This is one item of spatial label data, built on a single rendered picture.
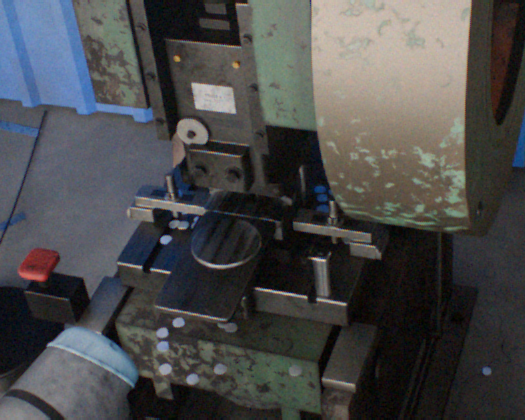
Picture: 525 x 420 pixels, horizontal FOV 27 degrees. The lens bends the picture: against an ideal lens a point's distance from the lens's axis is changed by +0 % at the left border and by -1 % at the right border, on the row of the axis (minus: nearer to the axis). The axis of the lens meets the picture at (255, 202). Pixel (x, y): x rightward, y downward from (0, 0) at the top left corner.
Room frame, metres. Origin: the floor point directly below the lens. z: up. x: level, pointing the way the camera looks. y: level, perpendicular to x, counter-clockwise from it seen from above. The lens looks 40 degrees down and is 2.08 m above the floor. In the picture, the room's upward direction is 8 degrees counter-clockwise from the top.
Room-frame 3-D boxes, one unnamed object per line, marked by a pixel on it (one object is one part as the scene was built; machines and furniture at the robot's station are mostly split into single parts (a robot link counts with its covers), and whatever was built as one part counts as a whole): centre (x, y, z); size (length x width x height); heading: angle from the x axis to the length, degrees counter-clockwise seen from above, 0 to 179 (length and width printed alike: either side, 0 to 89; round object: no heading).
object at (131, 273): (1.55, 0.01, 0.68); 0.45 x 0.30 x 0.06; 65
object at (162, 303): (1.39, 0.08, 0.72); 0.25 x 0.14 x 0.14; 155
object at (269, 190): (1.55, 0.01, 0.86); 0.20 x 0.16 x 0.05; 65
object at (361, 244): (1.48, -0.15, 0.76); 0.17 x 0.06 x 0.10; 65
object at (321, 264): (1.36, -0.10, 0.75); 0.03 x 0.03 x 0.10; 65
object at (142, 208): (1.62, 0.16, 0.76); 0.17 x 0.06 x 0.10; 65
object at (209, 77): (1.51, 0.02, 1.04); 0.17 x 0.15 x 0.30; 155
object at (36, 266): (1.48, 0.40, 0.72); 0.07 x 0.06 x 0.08; 155
